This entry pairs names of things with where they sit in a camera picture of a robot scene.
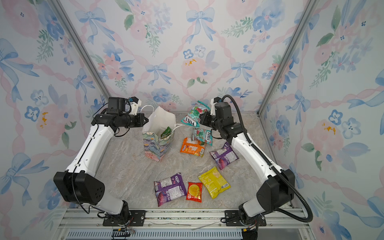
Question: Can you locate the green Fox's candy packet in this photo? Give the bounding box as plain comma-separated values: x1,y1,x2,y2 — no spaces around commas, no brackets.
181,101,211,128

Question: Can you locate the floral paper gift bag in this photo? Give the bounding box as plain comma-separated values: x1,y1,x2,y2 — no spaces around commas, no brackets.
142,106,184,162

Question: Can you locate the large purple snack packet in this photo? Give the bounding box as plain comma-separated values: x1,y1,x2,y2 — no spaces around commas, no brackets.
154,173,187,207

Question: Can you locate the yellow-green Fox's candy packet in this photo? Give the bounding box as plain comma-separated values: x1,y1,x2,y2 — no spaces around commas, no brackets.
161,127,173,139

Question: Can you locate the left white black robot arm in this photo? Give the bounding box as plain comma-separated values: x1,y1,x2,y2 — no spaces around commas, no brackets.
53,113,149,223

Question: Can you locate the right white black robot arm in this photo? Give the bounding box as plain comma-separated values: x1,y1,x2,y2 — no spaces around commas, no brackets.
199,113,295,225

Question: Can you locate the teal Fox's candy packet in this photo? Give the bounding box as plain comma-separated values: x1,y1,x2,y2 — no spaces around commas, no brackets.
193,128,213,146

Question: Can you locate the small purple snack packet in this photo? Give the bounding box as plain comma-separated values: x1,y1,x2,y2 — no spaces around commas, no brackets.
210,142,239,170

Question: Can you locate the orange snack packet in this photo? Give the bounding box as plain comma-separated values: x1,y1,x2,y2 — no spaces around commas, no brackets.
180,137,206,157

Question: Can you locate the yellow snack packet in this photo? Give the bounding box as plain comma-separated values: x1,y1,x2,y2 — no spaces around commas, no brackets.
198,167,231,199

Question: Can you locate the red snack packet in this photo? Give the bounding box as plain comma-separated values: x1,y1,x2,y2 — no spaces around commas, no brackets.
186,182,203,203

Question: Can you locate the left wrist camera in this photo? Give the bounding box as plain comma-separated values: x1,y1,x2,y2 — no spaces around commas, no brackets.
106,97,142,115

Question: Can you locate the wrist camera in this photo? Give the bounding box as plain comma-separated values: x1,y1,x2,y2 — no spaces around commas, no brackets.
210,97,232,119
106,97,142,115

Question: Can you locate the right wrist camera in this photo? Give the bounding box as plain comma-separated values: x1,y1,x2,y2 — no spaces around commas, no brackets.
210,97,232,119

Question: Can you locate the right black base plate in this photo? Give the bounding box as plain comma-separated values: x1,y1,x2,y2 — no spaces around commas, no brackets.
221,210,267,227

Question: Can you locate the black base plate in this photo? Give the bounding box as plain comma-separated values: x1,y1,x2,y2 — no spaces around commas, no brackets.
221,210,267,227
103,210,147,227

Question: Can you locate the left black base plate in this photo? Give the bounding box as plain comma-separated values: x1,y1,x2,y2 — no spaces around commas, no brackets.
103,210,147,227

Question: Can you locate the left aluminium corner post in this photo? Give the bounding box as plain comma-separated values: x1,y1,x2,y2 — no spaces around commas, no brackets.
48,0,111,99

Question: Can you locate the aluminium corner post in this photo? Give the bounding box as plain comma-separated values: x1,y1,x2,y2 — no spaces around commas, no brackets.
257,0,319,117
48,0,111,99

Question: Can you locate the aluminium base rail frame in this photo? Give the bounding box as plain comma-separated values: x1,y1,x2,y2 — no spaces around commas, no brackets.
53,209,315,240

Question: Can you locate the right aluminium corner post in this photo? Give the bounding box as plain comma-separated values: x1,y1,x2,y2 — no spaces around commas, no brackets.
257,0,319,117

